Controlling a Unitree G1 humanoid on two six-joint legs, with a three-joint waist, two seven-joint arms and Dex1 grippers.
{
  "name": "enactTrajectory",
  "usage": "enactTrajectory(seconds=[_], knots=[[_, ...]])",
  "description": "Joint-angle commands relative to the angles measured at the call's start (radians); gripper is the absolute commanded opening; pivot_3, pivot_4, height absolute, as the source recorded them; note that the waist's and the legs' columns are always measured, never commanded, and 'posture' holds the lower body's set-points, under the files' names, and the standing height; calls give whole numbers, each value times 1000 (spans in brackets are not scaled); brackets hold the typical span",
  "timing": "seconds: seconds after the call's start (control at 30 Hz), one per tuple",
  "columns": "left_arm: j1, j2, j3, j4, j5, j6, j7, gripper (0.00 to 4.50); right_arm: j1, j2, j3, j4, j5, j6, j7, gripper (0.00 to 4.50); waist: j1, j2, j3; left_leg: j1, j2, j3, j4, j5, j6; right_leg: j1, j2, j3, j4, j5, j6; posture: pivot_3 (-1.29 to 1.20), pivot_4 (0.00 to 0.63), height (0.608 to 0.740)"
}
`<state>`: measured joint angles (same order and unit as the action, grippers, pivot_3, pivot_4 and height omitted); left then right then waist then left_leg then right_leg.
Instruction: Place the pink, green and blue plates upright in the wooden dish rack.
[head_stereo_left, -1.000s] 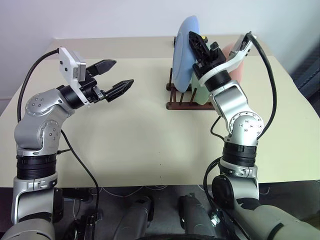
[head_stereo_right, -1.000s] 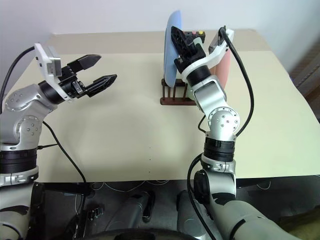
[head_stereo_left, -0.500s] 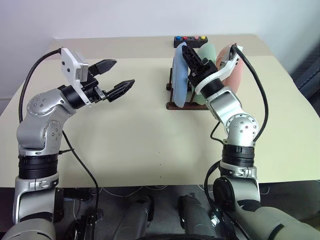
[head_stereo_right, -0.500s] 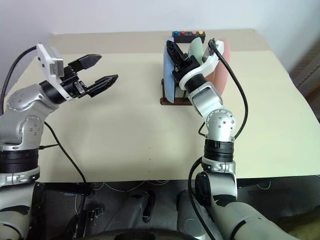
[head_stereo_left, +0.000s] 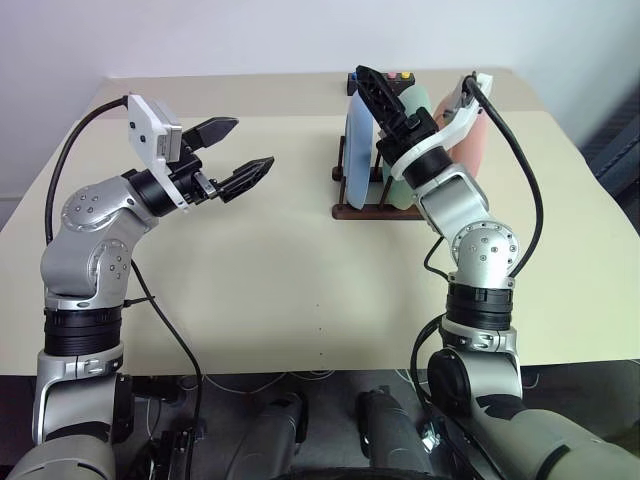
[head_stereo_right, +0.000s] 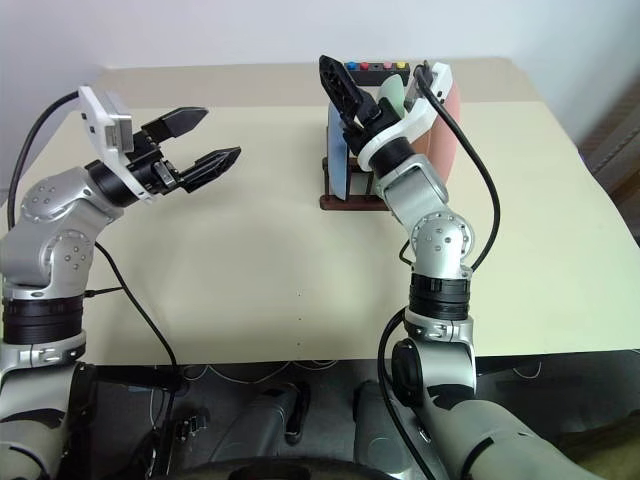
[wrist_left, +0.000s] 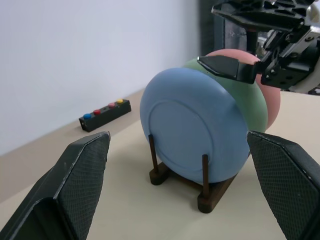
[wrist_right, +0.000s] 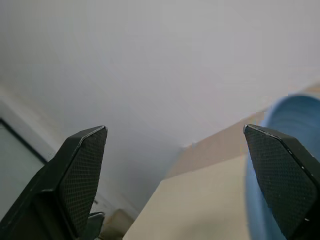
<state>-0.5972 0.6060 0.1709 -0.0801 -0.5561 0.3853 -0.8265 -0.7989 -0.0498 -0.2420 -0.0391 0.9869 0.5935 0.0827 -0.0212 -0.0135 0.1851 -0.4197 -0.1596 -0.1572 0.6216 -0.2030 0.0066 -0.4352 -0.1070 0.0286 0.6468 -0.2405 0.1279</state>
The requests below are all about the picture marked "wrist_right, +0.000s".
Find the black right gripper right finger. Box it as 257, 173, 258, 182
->
243, 124, 320, 240

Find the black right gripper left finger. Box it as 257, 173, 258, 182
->
0, 125, 109, 240

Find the blue plate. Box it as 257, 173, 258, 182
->
244, 92, 320, 240

